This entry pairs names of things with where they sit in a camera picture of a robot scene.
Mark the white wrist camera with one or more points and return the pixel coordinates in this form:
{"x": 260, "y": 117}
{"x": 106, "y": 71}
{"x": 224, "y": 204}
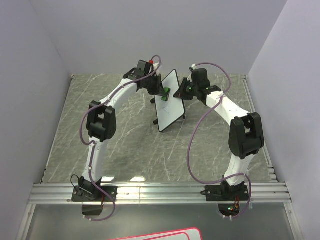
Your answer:
{"x": 156, "y": 66}
{"x": 192, "y": 68}

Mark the aluminium mounting rail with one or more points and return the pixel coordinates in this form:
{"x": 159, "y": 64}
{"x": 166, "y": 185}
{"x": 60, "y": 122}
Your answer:
{"x": 155, "y": 193}

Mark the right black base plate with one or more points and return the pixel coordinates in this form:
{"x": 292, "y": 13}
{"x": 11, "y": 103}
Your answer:
{"x": 220, "y": 193}

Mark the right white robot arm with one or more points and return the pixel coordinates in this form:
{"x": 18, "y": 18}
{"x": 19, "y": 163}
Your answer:
{"x": 246, "y": 136}

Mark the pink bordered white board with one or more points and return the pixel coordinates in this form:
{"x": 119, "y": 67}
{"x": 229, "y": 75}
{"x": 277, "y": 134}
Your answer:
{"x": 191, "y": 233}

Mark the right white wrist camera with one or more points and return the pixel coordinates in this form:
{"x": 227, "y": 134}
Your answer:
{"x": 192, "y": 68}

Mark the small white whiteboard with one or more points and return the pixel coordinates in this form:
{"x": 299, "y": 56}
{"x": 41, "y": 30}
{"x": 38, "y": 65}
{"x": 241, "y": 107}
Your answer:
{"x": 169, "y": 109}

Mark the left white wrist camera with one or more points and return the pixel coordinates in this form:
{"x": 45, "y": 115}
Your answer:
{"x": 156, "y": 66}

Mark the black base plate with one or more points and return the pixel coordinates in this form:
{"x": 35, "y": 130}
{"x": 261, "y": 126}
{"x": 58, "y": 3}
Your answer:
{"x": 81, "y": 195}
{"x": 220, "y": 193}

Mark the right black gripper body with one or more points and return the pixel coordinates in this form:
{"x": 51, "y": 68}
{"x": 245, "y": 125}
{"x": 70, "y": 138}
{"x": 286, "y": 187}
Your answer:
{"x": 189, "y": 92}

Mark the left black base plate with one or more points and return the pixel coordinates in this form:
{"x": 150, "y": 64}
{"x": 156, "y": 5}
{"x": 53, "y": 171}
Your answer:
{"x": 81, "y": 195}

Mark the green whiteboard eraser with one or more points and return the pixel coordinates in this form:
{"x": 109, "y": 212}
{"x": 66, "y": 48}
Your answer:
{"x": 166, "y": 95}

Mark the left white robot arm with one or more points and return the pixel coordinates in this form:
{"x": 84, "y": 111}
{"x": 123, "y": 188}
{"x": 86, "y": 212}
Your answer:
{"x": 98, "y": 125}

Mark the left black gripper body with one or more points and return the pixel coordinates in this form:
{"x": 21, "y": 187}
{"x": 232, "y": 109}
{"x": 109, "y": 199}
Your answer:
{"x": 152, "y": 85}

